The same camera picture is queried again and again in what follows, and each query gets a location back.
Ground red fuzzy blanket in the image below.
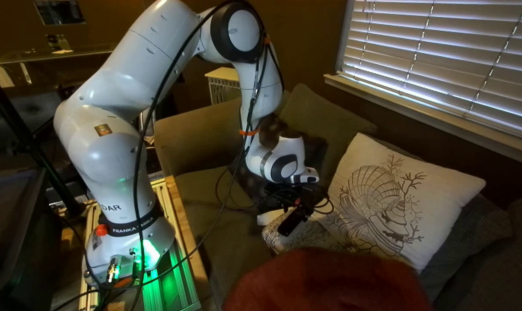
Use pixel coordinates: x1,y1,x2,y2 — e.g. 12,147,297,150
221,245,433,311

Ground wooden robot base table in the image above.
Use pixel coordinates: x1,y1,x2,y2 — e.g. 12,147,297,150
75,173,212,311

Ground white paper sheet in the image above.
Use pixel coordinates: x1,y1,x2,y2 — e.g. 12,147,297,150
253,207,286,228

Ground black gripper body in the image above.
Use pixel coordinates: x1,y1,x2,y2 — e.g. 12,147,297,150
250,178,321,218

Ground black tripod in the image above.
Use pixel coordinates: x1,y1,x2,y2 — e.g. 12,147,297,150
0,61,91,223

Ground dark framed picture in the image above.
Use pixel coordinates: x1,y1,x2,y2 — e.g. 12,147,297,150
31,0,88,28

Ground grey woven couch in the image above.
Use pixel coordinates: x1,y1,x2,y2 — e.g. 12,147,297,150
152,81,522,311

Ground grey ribbed blanket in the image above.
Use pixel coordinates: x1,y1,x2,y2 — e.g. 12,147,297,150
416,194,514,306

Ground white window blinds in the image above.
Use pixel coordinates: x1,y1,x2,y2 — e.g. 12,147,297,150
335,0,522,145

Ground wooden window sill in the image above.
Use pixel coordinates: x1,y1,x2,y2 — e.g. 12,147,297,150
323,73,522,169

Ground white pillow with shell print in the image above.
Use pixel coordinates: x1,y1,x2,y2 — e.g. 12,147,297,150
321,131,489,275

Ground white slatted box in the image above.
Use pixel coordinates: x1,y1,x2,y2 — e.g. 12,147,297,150
203,64,243,107

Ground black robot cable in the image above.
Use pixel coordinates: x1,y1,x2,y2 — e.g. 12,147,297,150
51,0,286,311

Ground black remote control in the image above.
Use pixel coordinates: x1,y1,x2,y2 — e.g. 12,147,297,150
274,206,311,239

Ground wall shelf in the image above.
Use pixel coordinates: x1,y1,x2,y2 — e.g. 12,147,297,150
0,47,115,67

